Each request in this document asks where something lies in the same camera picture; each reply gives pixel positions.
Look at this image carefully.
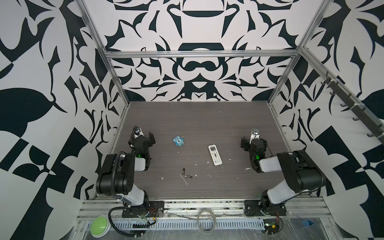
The white remote control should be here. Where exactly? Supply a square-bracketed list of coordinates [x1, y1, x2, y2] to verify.
[208, 145, 223, 166]

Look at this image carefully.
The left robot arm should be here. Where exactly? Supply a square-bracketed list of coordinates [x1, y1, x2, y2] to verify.
[96, 126, 156, 213]

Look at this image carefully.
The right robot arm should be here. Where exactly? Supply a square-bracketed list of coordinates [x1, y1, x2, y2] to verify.
[241, 138, 326, 217]

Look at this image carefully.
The blue owl toy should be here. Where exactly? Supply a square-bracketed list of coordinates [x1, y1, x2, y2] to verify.
[173, 136, 184, 147]

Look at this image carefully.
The small green circuit board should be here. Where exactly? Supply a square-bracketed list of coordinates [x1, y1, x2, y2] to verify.
[262, 218, 284, 236]

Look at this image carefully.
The green push button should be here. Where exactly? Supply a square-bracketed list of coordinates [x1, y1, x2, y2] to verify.
[90, 215, 111, 238]

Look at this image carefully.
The blue tape piece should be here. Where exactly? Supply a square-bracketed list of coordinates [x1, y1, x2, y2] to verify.
[302, 219, 315, 228]

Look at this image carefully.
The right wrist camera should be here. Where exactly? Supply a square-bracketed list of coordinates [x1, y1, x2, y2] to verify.
[250, 128, 260, 142]

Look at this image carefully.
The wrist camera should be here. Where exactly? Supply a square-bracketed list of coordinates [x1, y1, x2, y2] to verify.
[132, 126, 143, 138]
[250, 128, 260, 142]

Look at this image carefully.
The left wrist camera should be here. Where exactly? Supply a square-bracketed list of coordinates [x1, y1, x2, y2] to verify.
[132, 126, 143, 138]

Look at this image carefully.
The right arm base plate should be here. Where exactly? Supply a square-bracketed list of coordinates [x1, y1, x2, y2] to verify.
[244, 199, 287, 217]

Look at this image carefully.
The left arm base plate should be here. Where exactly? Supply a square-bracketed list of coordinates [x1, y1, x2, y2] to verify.
[122, 201, 165, 218]

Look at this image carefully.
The coiled grey cable loop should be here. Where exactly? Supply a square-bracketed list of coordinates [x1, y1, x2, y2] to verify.
[196, 208, 217, 233]

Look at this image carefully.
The white slotted cable duct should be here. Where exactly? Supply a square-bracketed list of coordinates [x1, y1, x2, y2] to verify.
[115, 219, 265, 231]

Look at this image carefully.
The wall hook rail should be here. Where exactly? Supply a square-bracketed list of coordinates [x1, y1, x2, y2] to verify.
[320, 72, 384, 143]

